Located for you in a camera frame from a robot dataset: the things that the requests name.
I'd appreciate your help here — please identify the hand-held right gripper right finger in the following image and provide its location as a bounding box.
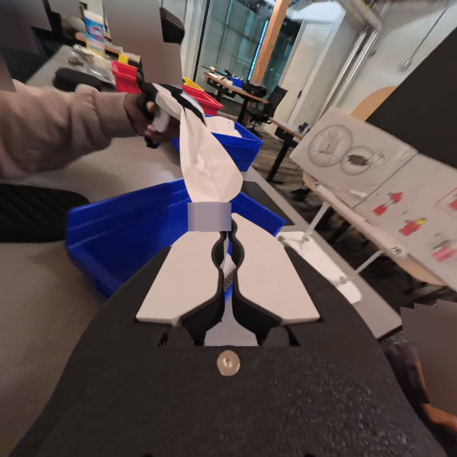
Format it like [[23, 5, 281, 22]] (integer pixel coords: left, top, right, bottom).
[[230, 214, 321, 344]]

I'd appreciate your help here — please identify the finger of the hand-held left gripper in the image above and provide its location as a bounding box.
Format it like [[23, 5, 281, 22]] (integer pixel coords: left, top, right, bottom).
[[154, 83, 206, 115], [154, 89, 207, 125]]

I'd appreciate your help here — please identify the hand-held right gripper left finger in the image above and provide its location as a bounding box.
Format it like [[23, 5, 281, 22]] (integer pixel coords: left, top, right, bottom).
[[136, 231, 228, 344]]

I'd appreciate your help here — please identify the white brick-print paper bag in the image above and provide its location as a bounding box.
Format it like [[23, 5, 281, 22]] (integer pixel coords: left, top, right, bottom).
[[206, 116, 244, 139], [179, 107, 244, 279]]

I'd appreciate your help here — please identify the long blue storage bin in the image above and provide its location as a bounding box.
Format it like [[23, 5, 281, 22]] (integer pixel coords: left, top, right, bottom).
[[171, 115, 263, 161], [214, 150, 261, 173]]

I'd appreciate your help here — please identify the short blue storage bin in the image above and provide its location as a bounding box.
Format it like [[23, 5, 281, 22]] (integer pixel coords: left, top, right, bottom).
[[66, 179, 286, 298]]

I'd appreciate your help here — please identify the toy car instruction booklet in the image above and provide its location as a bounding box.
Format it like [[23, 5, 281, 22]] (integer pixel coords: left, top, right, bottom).
[[290, 109, 457, 283]]

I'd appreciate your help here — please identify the person's left forearm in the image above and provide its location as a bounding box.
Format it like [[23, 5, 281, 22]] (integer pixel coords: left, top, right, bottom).
[[0, 80, 140, 179]]

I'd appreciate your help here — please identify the black desk mat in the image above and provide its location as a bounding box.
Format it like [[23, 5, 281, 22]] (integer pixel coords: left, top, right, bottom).
[[243, 180, 295, 227]]

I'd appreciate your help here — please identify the person's left hand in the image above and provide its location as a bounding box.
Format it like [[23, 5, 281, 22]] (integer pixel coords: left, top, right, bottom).
[[124, 94, 179, 143]]

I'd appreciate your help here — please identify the red storage bin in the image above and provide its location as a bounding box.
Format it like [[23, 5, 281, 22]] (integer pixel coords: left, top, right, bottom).
[[111, 60, 224, 116]]

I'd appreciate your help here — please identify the wooden top office table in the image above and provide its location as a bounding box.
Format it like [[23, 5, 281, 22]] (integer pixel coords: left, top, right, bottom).
[[269, 118, 304, 183], [204, 71, 268, 124]]

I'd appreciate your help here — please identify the white wipes canister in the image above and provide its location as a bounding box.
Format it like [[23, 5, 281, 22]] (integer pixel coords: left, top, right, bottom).
[[83, 10, 106, 49]]

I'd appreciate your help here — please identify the black office chair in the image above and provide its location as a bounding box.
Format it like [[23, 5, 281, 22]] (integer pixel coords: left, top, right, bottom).
[[246, 86, 288, 129]]

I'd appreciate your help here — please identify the toy car set box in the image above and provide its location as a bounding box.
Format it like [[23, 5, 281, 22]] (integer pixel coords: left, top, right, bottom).
[[380, 334, 457, 440]]

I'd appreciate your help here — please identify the black wrist rest pad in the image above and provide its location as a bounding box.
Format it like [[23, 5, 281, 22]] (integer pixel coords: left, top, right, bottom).
[[0, 184, 90, 243]]

